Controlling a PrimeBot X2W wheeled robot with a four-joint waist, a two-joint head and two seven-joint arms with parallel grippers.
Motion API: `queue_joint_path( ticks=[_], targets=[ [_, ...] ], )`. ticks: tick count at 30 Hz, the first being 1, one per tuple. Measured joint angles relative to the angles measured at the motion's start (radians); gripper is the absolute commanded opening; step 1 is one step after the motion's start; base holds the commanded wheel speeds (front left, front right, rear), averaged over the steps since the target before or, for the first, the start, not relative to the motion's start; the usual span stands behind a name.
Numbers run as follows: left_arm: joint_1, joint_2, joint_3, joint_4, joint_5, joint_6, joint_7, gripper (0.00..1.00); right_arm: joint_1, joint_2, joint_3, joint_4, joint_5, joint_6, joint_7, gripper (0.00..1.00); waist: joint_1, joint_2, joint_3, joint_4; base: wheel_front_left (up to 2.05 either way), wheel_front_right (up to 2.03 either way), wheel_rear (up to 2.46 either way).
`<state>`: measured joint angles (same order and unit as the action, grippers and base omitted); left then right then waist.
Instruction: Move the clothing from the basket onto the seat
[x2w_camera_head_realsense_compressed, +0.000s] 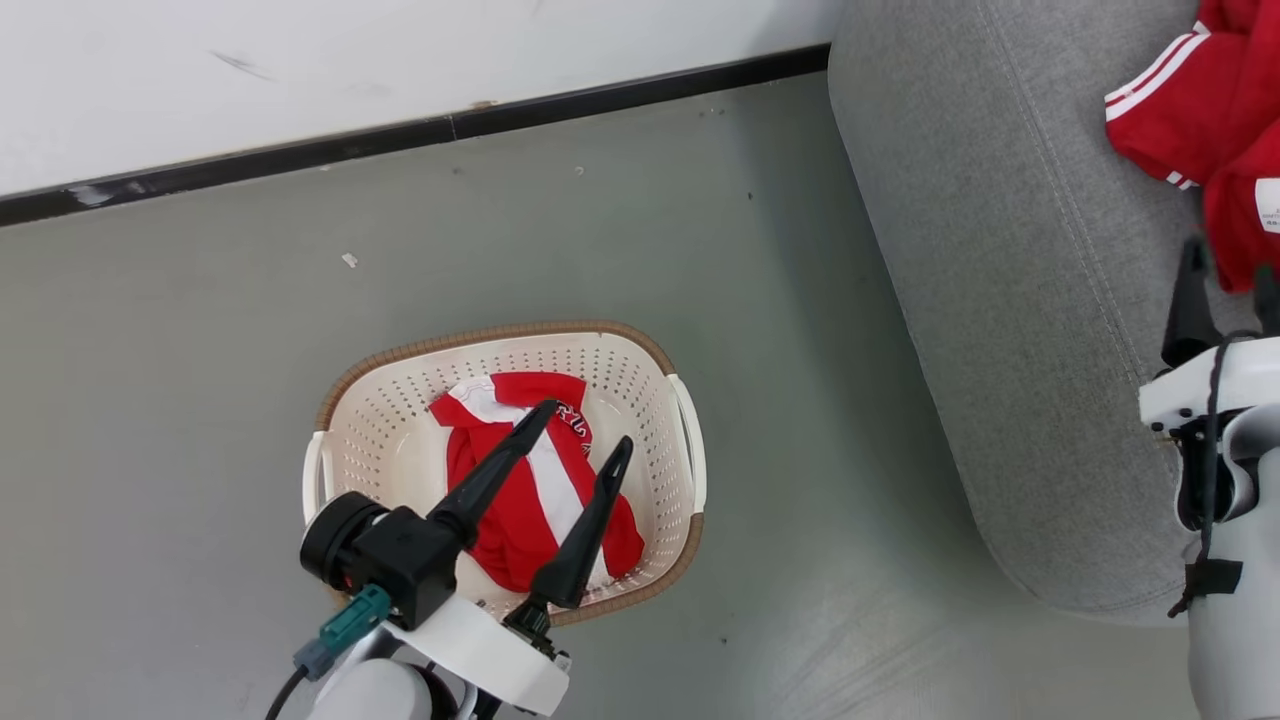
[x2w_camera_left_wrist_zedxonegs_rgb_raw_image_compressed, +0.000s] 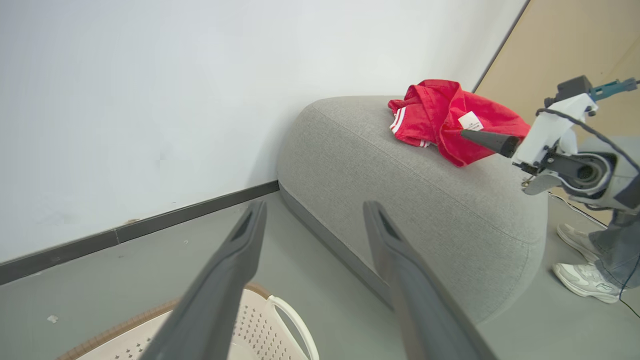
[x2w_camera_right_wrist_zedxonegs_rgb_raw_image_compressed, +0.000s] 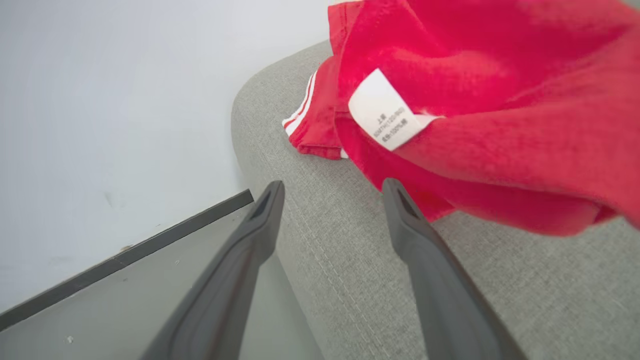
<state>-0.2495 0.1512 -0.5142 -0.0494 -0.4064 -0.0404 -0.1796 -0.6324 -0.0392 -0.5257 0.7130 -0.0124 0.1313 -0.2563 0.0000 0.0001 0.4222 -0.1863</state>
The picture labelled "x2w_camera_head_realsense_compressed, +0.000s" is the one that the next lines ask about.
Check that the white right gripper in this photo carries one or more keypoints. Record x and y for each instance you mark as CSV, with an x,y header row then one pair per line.
x,y
1250,380

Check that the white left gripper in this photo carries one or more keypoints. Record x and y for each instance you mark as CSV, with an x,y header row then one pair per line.
x,y
490,655

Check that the red and white garment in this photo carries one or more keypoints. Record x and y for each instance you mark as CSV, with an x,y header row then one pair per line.
x,y
510,520

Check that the red jersey with striped sleeves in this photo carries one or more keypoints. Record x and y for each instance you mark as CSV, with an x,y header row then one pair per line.
x,y
1200,110

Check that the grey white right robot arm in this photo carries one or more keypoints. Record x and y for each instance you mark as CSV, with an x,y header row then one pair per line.
x,y
1245,650

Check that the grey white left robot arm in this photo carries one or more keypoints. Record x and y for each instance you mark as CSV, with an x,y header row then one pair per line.
x,y
370,695

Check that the grey fabric sofa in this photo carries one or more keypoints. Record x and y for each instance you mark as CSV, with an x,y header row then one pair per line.
x,y
1000,300

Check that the white perforated laundry basket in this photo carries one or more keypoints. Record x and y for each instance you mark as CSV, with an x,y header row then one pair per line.
x,y
390,440

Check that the black baseboard strip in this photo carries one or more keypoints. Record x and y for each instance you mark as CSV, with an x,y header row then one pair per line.
x,y
300,155

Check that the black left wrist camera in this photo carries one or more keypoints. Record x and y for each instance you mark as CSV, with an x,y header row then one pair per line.
x,y
400,555

